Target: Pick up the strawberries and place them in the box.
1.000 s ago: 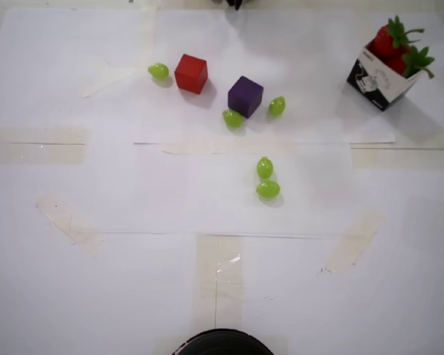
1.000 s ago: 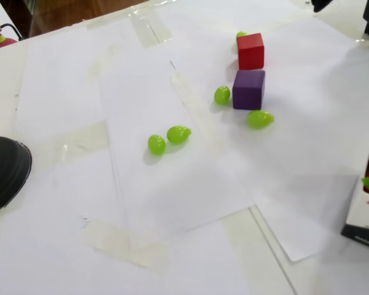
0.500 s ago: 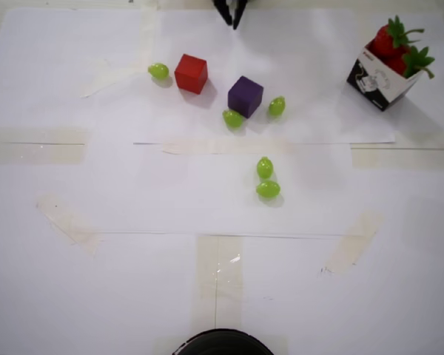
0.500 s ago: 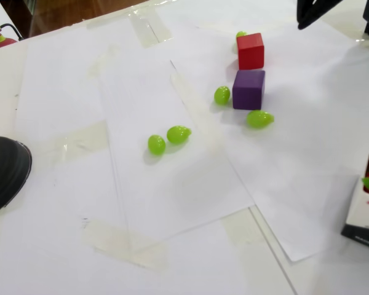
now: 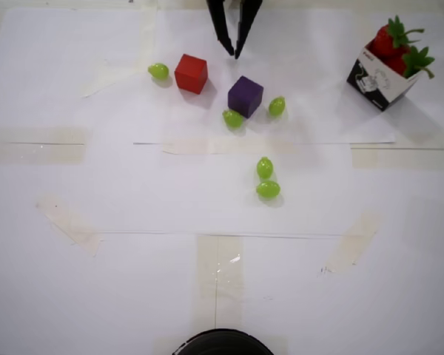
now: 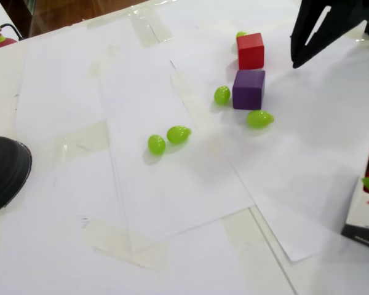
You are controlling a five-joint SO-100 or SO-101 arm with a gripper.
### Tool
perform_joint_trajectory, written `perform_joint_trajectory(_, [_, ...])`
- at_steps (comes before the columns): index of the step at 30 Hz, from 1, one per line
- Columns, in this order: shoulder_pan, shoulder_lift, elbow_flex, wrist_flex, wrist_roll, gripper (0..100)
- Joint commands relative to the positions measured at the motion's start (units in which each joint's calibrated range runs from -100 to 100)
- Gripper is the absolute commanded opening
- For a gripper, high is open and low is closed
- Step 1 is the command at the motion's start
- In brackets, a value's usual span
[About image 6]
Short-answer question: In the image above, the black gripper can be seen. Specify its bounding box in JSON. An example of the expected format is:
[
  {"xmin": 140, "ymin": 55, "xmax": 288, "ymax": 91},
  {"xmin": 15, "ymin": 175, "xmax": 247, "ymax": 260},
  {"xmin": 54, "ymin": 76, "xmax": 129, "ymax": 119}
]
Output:
[{"xmin": 290, "ymin": 0, "xmax": 369, "ymax": 69}]

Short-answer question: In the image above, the white and black cardboard box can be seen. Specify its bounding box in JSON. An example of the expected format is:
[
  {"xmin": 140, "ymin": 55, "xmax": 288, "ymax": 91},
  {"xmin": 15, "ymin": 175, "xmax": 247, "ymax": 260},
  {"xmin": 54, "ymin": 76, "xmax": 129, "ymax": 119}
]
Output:
[{"xmin": 340, "ymin": 124, "xmax": 369, "ymax": 252}]

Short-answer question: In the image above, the red wooden cube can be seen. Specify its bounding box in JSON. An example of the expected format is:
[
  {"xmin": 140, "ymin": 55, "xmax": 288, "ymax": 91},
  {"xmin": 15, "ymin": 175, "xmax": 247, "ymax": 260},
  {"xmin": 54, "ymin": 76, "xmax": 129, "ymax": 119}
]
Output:
[{"xmin": 236, "ymin": 32, "xmax": 265, "ymax": 71}]

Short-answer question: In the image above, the purple wooden cube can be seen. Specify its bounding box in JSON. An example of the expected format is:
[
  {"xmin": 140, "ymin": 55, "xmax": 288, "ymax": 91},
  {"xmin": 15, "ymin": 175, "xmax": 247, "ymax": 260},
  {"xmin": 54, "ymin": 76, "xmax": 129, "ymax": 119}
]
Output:
[{"xmin": 232, "ymin": 69, "xmax": 266, "ymax": 111}]

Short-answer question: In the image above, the white paper sheet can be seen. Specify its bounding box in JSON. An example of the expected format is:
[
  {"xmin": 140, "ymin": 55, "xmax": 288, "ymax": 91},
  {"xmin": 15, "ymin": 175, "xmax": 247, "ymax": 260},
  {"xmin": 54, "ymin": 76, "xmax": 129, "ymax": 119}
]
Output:
[
  {"xmin": 100, "ymin": 58, "xmax": 255, "ymax": 244},
  {"xmin": 170, "ymin": 15, "xmax": 369, "ymax": 262}
]

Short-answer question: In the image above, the dark brown cabinet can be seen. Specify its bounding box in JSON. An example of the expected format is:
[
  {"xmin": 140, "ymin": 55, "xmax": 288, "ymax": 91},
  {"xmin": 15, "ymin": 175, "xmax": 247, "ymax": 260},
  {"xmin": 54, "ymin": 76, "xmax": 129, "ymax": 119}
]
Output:
[{"xmin": 0, "ymin": 0, "xmax": 39, "ymax": 39}]

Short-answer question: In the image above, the red fire extinguisher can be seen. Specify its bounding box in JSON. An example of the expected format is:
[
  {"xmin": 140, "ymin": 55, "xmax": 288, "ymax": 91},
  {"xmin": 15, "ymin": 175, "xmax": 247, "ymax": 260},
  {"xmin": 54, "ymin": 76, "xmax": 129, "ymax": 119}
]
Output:
[{"xmin": 0, "ymin": 20, "xmax": 25, "ymax": 52}]

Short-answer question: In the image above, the black round object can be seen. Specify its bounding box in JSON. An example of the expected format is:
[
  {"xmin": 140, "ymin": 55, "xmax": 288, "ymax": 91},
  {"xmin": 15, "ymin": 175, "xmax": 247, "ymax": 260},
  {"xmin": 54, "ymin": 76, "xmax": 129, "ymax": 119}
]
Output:
[{"xmin": 0, "ymin": 136, "xmax": 33, "ymax": 219}]

